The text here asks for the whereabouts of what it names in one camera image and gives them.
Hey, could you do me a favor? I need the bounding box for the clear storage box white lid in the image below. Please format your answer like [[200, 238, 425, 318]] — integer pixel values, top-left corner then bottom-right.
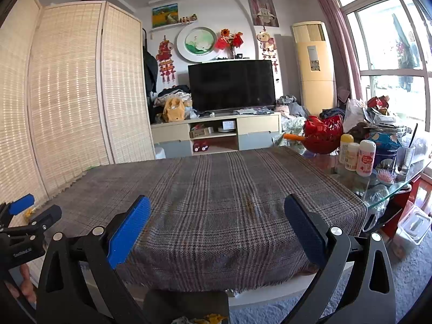
[[393, 206, 432, 260]]

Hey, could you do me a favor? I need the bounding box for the red basket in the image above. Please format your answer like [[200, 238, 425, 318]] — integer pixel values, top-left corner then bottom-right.
[[302, 115, 345, 154]]

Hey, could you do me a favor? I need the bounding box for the pink hairbrush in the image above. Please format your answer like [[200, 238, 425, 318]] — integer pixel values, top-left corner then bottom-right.
[[376, 169, 395, 184]]

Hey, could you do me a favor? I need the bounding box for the yellow capped bottle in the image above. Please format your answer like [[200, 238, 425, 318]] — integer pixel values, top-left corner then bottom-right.
[[339, 134, 354, 164]]

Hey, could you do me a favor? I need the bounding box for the bamboo folding screen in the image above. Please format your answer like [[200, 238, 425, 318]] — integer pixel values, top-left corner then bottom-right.
[[0, 0, 156, 211]]

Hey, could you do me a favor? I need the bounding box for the landscape painting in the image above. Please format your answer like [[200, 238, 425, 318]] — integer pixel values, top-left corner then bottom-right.
[[152, 3, 179, 28]]

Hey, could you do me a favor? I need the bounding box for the grey pink clothes pile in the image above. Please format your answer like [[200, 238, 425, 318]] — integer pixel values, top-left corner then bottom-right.
[[276, 95, 308, 119]]

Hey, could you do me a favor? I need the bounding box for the hanging doll ornament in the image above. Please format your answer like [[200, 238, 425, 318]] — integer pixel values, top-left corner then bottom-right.
[[257, 31, 279, 73]]

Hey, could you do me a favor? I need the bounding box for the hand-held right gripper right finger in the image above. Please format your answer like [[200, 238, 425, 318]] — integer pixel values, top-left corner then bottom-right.
[[284, 194, 397, 324]]

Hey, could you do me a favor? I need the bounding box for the black hanging coat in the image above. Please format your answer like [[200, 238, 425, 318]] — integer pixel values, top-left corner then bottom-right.
[[143, 29, 158, 97]]

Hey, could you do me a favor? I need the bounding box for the pink curtain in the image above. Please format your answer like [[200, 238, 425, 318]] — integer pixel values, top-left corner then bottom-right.
[[310, 0, 363, 102]]

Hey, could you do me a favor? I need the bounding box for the yellow plush backpack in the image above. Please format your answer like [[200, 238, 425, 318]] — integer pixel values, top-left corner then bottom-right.
[[163, 97, 186, 123]]

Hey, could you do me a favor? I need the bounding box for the person's left hand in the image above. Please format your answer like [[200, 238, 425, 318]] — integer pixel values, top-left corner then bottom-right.
[[7, 264, 38, 306]]

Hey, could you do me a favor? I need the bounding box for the yellow snack wrapper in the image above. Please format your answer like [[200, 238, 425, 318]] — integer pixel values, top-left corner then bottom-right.
[[196, 314, 229, 324]]

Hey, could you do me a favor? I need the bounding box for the red flower decoration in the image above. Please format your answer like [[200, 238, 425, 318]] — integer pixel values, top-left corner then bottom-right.
[[215, 29, 244, 59]]

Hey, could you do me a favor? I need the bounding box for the window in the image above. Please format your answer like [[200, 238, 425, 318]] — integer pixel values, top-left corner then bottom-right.
[[337, 0, 432, 122]]

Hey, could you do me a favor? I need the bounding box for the cardboard box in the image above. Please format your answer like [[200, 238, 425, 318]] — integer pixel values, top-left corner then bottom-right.
[[190, 125, 214, 138]]

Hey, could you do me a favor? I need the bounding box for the dark blue clothes heap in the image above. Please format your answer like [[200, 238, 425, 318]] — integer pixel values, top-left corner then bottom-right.
[[319, 108, 346, 120]]

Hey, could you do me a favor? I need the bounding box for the wall poster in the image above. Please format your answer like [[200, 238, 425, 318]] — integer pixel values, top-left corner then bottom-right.
[[247, 0, 280, 28]]

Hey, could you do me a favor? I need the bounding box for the white lotion bottle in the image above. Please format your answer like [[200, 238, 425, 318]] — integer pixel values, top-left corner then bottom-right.
[[345, 143, 360, 171]]

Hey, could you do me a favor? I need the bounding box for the round framed wall art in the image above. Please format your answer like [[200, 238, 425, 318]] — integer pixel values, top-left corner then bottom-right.
[[176, 26, 221, 63]]

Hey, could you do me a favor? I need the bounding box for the blue snack bag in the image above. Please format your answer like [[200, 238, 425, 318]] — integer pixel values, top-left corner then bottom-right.
[[366, 131, 402, 169]]

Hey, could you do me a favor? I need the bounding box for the clear glass cup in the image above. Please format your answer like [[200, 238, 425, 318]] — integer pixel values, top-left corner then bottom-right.
[[396, 142, 416, 176]]

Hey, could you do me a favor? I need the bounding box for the black television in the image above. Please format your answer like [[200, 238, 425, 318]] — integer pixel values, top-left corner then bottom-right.
[[188, 60, 275, 113]]

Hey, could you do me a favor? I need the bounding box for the white low table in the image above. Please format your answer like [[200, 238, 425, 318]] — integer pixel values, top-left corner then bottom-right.
[[81, 270, 325, 308]]

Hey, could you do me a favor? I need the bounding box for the green patterned cloth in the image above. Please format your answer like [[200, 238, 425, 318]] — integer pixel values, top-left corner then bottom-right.
[[273, 118, 308, 149]]

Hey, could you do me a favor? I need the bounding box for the white plastic bag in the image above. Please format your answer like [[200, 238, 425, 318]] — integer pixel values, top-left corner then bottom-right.
[[344, 99, 367, 132]]

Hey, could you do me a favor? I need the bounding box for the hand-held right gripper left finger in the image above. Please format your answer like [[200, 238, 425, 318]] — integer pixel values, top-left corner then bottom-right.
[[36, 195, 151, 324]]

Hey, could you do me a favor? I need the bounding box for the cream floor air conditioner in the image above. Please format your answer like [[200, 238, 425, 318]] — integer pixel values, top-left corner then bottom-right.
[[291, 21, 337, 117]]

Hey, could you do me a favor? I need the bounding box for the grey plaid tablecloth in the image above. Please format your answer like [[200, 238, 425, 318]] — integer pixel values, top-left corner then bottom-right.
[[44, 147, 368, 292]]

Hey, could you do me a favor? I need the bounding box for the grey trash bin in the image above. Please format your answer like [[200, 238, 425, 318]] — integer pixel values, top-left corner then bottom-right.
[[143, 289, 231, 324]]

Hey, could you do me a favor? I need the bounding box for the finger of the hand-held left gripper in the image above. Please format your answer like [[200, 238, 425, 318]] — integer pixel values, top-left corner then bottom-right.
[[0, 205, 63, 242], [0, 194, 35, 227]]

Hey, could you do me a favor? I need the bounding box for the red table base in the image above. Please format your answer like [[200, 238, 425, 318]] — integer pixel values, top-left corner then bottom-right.
[[381, 175, 432, 237]]

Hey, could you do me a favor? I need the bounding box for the beige grey tv cabinet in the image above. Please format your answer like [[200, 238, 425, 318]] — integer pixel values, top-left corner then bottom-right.
[[151, 112, 282, 159]]

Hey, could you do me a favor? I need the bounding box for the pink white bottle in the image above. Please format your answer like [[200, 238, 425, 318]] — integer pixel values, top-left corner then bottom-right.
[[357, 140, 376, 177]]

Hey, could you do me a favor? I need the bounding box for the dark mixed clothes pile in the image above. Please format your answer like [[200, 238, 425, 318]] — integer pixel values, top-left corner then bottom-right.
[[150, 86, 194, 124]]

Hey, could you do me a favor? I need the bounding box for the red plush toy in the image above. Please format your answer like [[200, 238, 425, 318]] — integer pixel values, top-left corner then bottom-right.
[[367, 96, 390, 115]]

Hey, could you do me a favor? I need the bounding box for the grey shaggy carpet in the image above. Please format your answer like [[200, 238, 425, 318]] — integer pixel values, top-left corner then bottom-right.
[[229, 239, 432, 324]]

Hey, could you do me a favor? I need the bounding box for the red hanging fish ornament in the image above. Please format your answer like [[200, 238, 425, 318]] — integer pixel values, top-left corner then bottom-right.
[[156, 35, 177, 83]]

